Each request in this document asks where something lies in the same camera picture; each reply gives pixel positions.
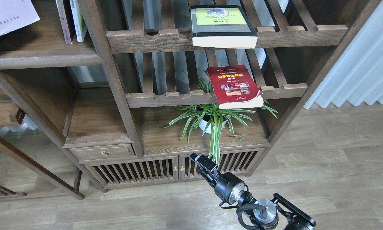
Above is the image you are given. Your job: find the white lavender book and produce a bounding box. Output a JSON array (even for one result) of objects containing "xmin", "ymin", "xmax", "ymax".
[{"xmin": 0, "ymin": 0, "xmax": 40, "ymax": 36}]

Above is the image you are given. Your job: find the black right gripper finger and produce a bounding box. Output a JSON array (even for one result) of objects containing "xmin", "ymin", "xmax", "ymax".
[{"xmin": 190, "ymin": 153, "xmax": 218, "ymax": 176}]

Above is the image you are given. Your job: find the brass drawer knob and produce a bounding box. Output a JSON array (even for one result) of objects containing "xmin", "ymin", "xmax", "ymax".
[{"xmin": 101, "ymin": 150, "xmax": 109, "ymax": 158}]

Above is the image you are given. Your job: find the dark wooden bookshelf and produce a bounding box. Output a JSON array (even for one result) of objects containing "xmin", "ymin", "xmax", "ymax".
[{"xmin": 0, "ymin": 0, "xmax": 381, "ymax": 190}]

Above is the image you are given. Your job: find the white green upright book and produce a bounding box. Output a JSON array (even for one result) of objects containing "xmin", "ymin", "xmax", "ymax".
[{"xmin": 70, "ymin": 0, "xmax": 88, "ymax": 42}]

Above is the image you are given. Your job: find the white plant pot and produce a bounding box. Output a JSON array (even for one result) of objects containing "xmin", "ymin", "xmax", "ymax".
[{"xmin": 199, "ymin": 114, "xmax": 228, "ymax": 136}]

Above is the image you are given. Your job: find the green and black book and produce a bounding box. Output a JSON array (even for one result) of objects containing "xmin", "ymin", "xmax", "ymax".
[{"xmin": 190, "ymin": 4, "xmax": 258, "ymax": 49}]

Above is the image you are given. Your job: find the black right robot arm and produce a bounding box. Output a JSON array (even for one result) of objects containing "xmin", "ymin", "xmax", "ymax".
[{"xmin": 190, "ymin": 153, "xmax": 316, "ymax": 230}]

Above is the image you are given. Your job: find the green spider plant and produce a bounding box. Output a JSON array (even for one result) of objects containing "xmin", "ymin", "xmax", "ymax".
[{"xmin": 161, "ymin": 69, "xmax": 279, "ymax": 163}]

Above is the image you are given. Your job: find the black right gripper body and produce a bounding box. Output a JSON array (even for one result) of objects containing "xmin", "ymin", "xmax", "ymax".
[{"xmin": 198, "ymin": 169, "xmax": 246, "ymax": 205}]

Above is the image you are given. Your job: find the red cover book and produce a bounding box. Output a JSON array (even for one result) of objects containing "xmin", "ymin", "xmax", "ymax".
[{"xmin": 206, "ymin": 65, "xmax": 264, "ymax": 109}]

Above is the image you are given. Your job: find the white curtain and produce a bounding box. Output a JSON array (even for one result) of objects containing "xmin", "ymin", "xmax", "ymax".
[{"xmin": 304, "ymin": 1, "xmax": 383, "ymax": 109}]

